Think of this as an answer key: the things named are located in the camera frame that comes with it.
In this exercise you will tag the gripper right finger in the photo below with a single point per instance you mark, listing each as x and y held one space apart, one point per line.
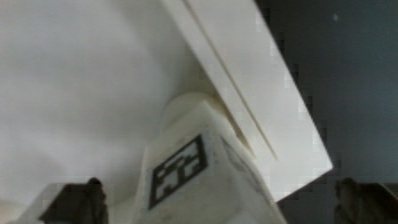
367 202

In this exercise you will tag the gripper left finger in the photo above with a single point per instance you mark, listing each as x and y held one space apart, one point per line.
79 206

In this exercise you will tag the white leg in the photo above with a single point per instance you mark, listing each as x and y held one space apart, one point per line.
200 185

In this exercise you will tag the white square tabletop part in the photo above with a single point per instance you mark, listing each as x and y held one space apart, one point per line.
95 64

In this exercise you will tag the white U-shaped obstacle fence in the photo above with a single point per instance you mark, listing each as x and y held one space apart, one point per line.
235 28

